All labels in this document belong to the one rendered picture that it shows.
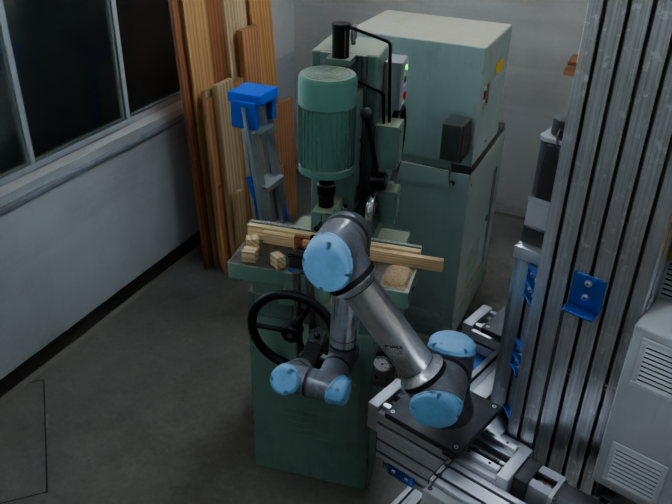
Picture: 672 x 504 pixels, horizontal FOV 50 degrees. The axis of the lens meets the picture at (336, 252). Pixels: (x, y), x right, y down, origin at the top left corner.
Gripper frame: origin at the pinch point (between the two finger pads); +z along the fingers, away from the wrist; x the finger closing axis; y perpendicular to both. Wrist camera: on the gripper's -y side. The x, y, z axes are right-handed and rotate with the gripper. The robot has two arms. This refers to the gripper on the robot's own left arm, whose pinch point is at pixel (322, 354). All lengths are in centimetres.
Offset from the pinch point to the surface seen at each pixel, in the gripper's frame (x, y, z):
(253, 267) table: -31.9, -19.2, 14.9
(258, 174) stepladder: -68, -53, 94
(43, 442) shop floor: -115, 70, 46
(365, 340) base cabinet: 6.9, -3.3, 25.8
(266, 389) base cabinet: -27, 24, 40
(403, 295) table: 17.3, -21.1, 16.2
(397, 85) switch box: -1, -87, 28
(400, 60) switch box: -1, -95, 27
